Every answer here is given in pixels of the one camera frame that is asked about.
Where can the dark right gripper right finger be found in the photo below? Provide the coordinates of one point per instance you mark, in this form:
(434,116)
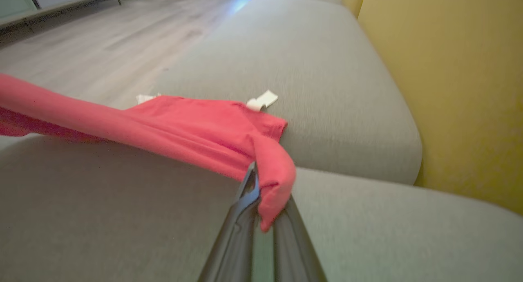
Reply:
(294,253)

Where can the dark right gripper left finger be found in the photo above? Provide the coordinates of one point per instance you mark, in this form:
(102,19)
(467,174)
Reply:
(237,233)

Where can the white and mint tv cabinet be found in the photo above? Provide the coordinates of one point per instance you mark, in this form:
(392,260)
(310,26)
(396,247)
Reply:
(16,0)

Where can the red cloth garment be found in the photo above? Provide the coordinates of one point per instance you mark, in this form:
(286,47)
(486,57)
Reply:
(184,126)

